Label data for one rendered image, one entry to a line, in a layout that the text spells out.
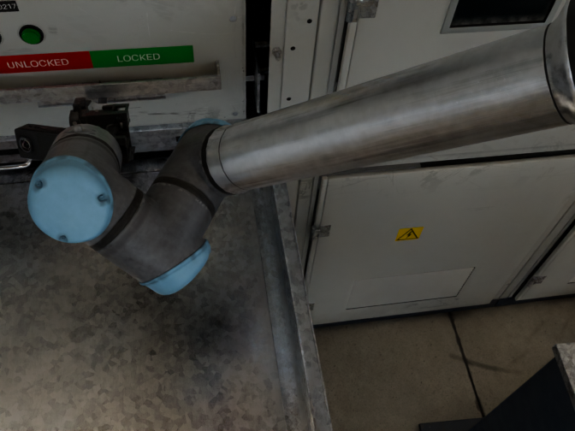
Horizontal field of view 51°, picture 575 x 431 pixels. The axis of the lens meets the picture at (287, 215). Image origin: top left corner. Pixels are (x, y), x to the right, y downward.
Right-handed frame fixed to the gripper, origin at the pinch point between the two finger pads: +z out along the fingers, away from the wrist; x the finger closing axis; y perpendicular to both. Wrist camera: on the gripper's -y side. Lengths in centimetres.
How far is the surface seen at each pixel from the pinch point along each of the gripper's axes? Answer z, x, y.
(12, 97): -0.7, 3.5, -11.2
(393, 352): 42, -93, 70
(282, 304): -17.3, -29.4, 27.9
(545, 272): 37, -67, 113
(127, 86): -1.1, 4.2, 6.5
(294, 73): -1.8, 4.8, 33.4
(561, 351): -22, -43, 77
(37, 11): -3.5, 16.4, -4.3
